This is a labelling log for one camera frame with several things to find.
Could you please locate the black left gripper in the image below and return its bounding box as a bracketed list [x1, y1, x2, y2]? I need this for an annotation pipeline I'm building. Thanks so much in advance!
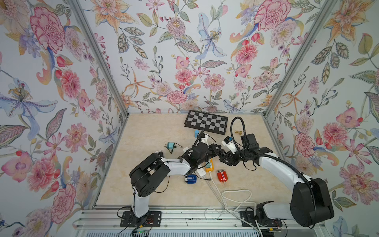
[196, 144, 223, 166]

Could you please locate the black shaver cable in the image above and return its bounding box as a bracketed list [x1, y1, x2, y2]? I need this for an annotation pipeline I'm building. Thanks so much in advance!
[164, 142, 184, 155]

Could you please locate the orange power strip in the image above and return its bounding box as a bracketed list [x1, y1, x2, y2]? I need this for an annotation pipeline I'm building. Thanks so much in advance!
[205, 159, 214, 173]

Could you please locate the teal usb charger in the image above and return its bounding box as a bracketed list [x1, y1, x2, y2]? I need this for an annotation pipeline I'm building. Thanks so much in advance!
[166, 142, 176, 150]

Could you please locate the white power strip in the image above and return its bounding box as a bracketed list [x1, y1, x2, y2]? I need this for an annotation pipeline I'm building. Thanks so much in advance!
[196, 168, 206, 178]

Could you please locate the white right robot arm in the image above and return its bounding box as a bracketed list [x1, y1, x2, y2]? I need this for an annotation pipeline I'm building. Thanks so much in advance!
[219, 134, 335, 227]

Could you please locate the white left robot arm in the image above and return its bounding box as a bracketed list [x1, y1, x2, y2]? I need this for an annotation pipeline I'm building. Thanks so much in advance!
[124, 137, 221, 227]

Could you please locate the light blue cylinder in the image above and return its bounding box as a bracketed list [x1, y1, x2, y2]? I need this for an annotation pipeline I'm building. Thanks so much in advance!
[194, 130, 200, 138]

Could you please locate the black silver chessboard box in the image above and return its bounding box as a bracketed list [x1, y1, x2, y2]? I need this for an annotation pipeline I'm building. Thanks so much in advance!
[184, 110, 228, 135]

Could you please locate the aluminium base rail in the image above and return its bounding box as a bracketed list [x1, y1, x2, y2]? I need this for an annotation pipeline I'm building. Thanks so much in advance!
[73, 205, 330, 237]

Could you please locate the aluminium frame post right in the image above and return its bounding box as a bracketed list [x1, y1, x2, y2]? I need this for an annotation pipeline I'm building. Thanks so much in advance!
[263, 0, 338, 118]

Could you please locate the aluminium frame post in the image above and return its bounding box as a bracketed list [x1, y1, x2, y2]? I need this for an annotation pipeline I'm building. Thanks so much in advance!
[263, 0, 338, 118]
[68, 0, 129, 118]

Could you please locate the aluminium frame post left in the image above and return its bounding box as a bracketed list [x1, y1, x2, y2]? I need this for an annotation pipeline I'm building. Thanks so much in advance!
[68, 0, 129, 118]

